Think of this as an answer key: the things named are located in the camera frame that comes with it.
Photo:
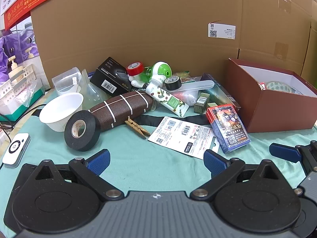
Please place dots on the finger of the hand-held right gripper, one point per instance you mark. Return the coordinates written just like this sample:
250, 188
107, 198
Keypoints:
284, 152

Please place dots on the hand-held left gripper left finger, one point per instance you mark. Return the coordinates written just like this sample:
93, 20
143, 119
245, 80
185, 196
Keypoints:
99, 162

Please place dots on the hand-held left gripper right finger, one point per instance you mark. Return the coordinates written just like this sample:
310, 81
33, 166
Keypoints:
214, 163

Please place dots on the large black tape roll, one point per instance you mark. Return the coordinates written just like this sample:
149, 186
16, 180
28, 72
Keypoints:
83, 131

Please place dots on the playing card box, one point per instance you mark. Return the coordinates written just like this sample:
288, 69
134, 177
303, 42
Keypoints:
227, 127

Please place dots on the white packaging card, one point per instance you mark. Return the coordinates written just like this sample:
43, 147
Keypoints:
183, 136

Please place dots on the maroon cardboard box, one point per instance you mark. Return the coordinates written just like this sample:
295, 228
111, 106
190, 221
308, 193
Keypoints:
277, 111

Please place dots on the teal table cloth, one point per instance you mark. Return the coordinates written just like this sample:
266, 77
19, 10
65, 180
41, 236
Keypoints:
138, 158

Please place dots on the wooden clothespin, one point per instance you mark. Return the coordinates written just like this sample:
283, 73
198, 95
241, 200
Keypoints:
137, 127

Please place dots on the brown striped glasses case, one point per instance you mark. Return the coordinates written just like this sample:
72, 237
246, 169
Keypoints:
118, 109

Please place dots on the small olive green box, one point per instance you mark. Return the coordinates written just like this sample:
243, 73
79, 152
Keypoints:
201, 103

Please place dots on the white plastic bowl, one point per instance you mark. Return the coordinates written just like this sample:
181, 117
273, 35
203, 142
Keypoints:
60, 111

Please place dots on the green patterned tape roll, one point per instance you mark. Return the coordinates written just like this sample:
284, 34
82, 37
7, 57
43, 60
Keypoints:
279, 86

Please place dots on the red box with white label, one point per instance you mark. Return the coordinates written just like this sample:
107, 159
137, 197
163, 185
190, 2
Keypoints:
262, 85

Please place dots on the clear plastic bag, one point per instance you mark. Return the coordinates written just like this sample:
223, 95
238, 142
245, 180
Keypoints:
92, 91

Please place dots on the long dark box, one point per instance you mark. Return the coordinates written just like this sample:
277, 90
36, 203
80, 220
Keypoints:
223, 91

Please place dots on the white green cream tube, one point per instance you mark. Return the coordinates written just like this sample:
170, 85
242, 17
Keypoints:
168, 100

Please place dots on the clear toothbrush case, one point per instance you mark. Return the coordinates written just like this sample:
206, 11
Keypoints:
193, 86

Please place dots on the white square device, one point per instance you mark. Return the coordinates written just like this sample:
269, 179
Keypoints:
16, 150

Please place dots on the black charger box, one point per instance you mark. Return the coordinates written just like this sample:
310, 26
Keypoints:
111, 75

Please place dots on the clear plastic container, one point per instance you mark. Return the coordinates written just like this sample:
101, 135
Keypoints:
66, 80

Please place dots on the small black tape roll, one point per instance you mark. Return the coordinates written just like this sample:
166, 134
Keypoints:
173, 83

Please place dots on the red tape roll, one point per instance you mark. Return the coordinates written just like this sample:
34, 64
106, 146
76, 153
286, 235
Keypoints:
135, 68

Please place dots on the green white mosquito repellent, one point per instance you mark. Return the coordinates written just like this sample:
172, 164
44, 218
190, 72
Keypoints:
158, 73

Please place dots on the white plastic basket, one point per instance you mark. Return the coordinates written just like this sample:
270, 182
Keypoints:
17, 81

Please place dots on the cream pump bottle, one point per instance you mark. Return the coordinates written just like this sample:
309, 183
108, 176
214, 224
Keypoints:
13, 68

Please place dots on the white shipping label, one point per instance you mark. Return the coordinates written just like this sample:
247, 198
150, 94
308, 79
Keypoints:
221, 31

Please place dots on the purple plastic bag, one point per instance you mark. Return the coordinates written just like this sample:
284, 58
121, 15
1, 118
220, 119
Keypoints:
14, 44

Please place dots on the large cardboard sheet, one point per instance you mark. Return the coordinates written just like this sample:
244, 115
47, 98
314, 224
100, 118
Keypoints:
148, 24

